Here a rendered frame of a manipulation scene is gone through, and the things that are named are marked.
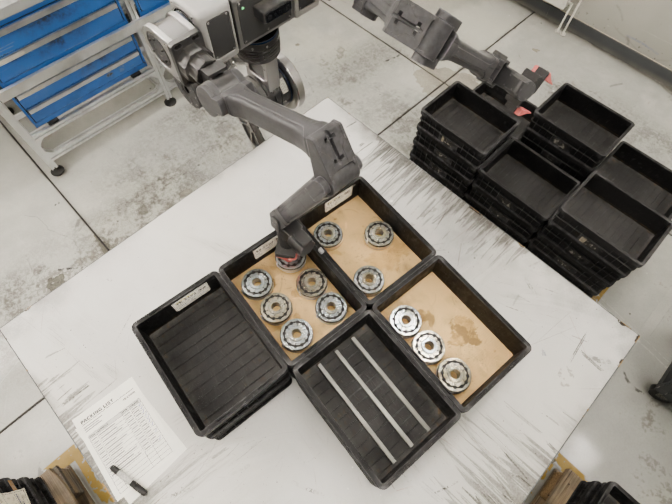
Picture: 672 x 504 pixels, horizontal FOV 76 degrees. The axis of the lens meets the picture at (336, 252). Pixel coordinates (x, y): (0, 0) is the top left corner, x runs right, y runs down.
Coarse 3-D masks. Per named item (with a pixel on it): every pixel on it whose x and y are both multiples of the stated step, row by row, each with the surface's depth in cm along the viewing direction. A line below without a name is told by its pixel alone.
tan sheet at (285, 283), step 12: (264, 264) 149; (312, 264) 149; (240, 276) 147; (276, 276) 147; (288, 276) 147; (240, 288) 145; (276, 288) 145; (288, 288) 145; (252, 300) 143; (300, 300) 143; (312, 300) 143; (300, 312) 141; (312, 312) 141; (348, 312) 142; (264, 324) 139; (312, 324) 140; (324, 324) 140; (336, 324) 140; (276, 336) 138
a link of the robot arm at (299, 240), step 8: (272, 216) 120; (272, 224) 123; (296, 224) 124; (288, 232) 123; (296, 232) 123; (304, 232) 124; (288, 240) 125; (296, 240) 123; (304, 240) 122; (312, 240) 126; (296, 248) 124; (304, 248) 123; (312, 248) 128
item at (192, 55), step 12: (180, 36) 99; (192, 36) 100; (168, 48) 99; (180, 48) 100; (192, 48) 100; (204, 48) 102; (180, 60) 101; (192, 60) 100; (204, 60) 99; (180, 72) 104; (192, 72) 101
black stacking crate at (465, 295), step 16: (448, 272) 140; (464, 288) 138; (384, 304) 137; (464, 304) 144; (480, 304) 135; (480, 320) 141; (496, 320) 133; (496, 336) 139; (512, 336) 131; (512, 352) 136
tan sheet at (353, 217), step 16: (352, 208) 159; (368, 208) 160; (352, 224) 156; (368, 224) 157; (352, 240) 154; (400, 240) 154; (336, 256) 151; (352, 256) 151; (368, 256) 151; (384, 256) 151; (400, 256) 151; (416, 256) 151; (352, 272) 148; (384, 272) 148; (400, 272) 148; (384, 288) 146
